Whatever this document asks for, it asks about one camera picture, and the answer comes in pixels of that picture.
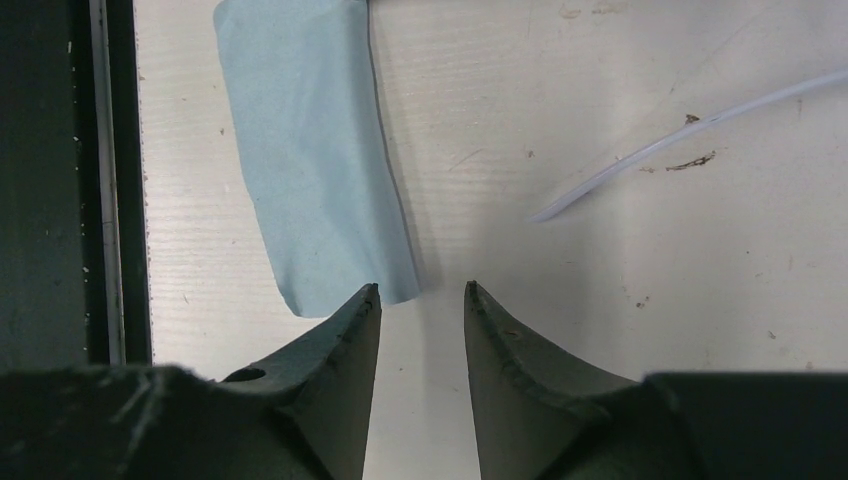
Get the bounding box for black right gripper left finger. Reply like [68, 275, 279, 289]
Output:
[1, 284, 381, 479]

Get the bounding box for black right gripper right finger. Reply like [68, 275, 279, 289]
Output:
[464, 281, 847, 479]

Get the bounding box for light blue cleaning cloth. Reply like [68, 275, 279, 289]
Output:
[213, 1, 420, 318]

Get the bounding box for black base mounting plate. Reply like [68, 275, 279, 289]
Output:
[1, 1, 153, 372]

